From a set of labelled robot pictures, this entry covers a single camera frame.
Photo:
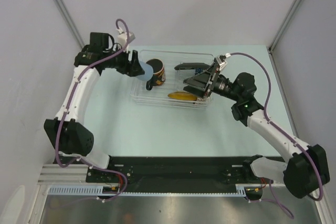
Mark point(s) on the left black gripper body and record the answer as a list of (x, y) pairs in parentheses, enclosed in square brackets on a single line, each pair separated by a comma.
[(120, 62)]

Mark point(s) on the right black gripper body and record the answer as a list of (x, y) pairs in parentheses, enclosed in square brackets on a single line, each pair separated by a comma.
[(220, 86)]

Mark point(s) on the blue white patterned bowl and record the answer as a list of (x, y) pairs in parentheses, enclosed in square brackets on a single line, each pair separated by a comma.
[(198, 71)]

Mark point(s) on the light blue cup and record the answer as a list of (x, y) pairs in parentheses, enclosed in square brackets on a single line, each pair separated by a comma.
[(148, 72)]

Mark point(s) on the yellow round patterned plate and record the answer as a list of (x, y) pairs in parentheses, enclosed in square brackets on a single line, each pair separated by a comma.
[(183, 96)]

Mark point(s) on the black floral square plate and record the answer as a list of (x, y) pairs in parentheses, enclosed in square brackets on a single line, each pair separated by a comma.
[(191, 65)]

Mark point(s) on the red black mug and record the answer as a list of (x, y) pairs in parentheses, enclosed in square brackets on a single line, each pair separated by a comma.
[(158, 77)]

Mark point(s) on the clear plastic dish rack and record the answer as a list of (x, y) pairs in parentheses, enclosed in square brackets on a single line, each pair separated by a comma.
[(174, 79)]

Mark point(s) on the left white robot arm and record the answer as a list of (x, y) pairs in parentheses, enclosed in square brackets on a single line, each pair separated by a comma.
[(66, 130)]

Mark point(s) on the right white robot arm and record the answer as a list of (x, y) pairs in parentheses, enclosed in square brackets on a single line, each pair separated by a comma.
[(304, 170)]

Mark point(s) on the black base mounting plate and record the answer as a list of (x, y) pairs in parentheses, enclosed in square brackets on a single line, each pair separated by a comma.
[(224, 169)]

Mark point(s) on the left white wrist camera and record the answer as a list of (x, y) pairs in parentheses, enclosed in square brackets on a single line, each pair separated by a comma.
[(125, 38)]

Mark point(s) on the slotted cable duct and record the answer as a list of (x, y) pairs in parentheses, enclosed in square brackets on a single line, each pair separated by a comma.
[(76, 190)]

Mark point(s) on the aluminium frame rail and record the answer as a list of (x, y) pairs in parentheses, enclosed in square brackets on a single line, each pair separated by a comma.
[(53, 174)]

